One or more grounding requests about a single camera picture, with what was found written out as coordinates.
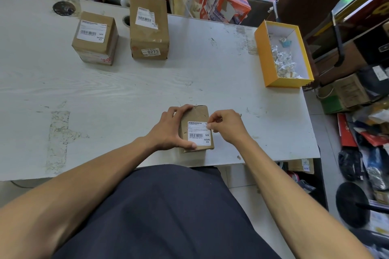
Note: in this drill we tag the person's right hand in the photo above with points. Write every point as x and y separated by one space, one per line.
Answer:
231 126

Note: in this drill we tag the person's left hand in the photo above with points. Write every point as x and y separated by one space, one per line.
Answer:
165 134

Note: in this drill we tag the labelled brown cardboard box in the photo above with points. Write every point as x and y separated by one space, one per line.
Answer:
296 165

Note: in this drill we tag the small white label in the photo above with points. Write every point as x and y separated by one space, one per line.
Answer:
150 52

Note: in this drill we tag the pile of torn label scraps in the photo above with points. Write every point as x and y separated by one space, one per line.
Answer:
285 61

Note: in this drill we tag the tall cardboard box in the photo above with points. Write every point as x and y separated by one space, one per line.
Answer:
149 38

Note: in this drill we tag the small cube brown parcel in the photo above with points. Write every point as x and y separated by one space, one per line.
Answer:
85 49

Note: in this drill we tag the person's left forearm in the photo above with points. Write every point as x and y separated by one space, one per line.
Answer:
79 189

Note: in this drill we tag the person's right forearm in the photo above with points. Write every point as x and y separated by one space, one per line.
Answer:
297 204

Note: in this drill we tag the yellow tray with label scraps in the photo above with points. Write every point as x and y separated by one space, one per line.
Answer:
267 61

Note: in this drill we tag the dark navy shirt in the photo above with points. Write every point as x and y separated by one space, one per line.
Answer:
167 216

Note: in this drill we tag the black plastic crate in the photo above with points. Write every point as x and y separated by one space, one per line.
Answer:
320 186

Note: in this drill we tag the red folder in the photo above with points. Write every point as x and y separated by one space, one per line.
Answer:
345 131

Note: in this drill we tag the beige plastic packet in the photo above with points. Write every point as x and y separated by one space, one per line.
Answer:
179 2

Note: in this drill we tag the black round stool base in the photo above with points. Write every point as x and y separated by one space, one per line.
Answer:
351 205

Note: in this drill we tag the black round grommet cover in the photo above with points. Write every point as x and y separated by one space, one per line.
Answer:
63 8

